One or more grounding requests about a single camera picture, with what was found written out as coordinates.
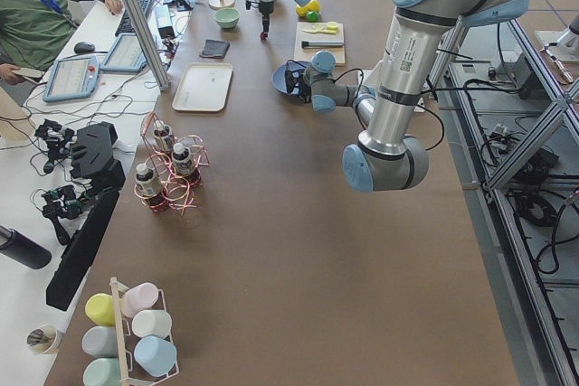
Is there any black keyboard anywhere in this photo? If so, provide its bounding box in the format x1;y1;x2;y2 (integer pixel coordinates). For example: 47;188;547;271
114;0;156;38

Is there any blue teach pendant near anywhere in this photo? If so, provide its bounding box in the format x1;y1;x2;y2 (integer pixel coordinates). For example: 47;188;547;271
43;56;100;103

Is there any seated person green shirt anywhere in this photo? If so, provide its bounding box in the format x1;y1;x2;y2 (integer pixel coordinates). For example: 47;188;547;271
1;0;124;85

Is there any grey folded cloth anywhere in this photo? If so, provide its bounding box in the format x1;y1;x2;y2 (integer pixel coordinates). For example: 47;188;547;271
200;39;230;59

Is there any blue teach pendant far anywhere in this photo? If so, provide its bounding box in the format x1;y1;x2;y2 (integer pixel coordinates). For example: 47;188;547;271
100;33;147;74

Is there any blue teach pendant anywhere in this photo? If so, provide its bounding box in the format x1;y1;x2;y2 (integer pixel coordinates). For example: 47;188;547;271
43;56;100;103
100;33;147;74

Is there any blue plate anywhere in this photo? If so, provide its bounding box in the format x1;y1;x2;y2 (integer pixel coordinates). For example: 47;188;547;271
271;60;310;97

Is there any tea bottle front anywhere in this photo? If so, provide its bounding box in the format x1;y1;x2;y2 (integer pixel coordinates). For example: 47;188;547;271
135;163;167;212

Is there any wooden cutting board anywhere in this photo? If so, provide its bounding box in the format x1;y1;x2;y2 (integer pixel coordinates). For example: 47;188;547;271
293;22;346;66

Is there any yellow lemon right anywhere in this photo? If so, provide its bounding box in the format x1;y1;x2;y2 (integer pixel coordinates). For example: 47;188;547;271
295;0;321;17

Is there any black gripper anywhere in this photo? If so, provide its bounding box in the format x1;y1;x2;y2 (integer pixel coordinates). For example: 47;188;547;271
245;0;275;41
284;70;311;103

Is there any green lime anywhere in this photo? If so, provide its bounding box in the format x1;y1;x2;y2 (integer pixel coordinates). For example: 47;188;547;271
305;11;320;23

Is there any cream rabbit tray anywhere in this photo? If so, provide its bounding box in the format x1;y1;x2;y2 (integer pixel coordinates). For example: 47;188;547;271
172;62;233;113

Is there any white cup rack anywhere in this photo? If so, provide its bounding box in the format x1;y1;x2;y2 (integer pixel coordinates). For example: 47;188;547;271
81;277;180;385

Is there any aluminium frame post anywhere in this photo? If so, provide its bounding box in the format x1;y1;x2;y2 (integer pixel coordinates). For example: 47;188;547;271
123;0;170;91

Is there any black computer mouse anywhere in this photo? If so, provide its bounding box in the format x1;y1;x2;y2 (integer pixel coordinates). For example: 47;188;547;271
73;42;96;54

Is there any green bowl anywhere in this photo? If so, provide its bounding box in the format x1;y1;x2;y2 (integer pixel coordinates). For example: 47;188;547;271
214;7;240;30

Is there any tea bottle middle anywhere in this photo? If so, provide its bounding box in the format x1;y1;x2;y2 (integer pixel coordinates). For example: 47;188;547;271
171;142;201;187

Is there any tea bottle rear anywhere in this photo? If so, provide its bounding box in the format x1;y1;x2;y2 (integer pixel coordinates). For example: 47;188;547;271
153;120;176;155

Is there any yellow plastic knife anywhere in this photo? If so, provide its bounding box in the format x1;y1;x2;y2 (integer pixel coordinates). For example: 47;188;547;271
302;26;338;34

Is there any copper wire bottle rack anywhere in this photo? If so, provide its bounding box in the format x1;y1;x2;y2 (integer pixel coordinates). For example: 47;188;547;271
134;112;210;215

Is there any tea bottle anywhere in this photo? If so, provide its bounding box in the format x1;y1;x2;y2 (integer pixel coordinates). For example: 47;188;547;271
135;163;167;212
171;142;201;187
153;120;176;155

